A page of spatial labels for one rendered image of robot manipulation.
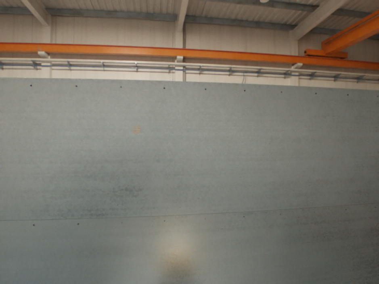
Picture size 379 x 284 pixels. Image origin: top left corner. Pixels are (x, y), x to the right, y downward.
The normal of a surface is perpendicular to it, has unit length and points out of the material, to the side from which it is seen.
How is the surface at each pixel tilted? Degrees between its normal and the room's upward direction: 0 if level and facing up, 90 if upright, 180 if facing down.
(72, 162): 90
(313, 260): 90
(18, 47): 90
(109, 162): 90
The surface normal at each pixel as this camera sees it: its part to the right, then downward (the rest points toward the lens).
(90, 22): 0.14, 0.02
